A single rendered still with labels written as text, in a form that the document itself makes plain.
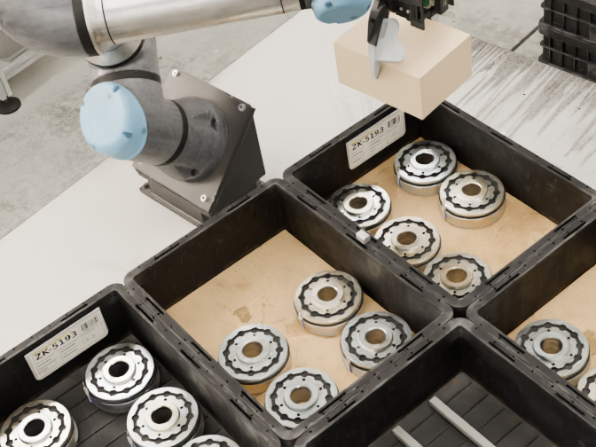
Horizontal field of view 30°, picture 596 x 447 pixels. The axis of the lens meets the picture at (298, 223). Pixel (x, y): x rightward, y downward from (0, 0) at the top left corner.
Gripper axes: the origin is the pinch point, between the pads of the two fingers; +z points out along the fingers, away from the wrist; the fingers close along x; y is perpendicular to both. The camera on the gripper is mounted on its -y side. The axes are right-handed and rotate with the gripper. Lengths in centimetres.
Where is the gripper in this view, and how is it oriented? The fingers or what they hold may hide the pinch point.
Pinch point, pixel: (402, 50)
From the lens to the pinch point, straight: 166.3
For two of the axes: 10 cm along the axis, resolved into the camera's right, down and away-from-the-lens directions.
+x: 6.6, -5.9, 4.6
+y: 7.4, 4.1, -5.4
